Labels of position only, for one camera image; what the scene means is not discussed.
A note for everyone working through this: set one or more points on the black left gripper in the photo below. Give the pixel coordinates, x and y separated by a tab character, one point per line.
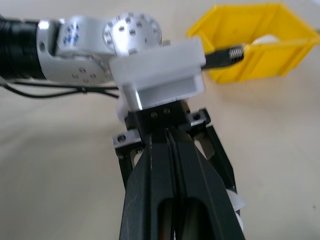
160	118

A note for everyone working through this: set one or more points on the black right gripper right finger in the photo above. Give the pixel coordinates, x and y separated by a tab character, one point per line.
200	190

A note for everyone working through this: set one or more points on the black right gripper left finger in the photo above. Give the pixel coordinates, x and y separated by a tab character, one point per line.
147	190

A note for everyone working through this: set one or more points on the white earbud case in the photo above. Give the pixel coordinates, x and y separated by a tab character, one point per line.
265	40

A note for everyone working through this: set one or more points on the yellow plastic bin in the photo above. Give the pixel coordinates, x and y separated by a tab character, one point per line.
262	62

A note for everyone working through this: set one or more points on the white rounded plastic piece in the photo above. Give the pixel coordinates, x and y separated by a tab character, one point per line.
236	203

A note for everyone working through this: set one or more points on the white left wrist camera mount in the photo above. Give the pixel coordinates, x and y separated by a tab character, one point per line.
160	70

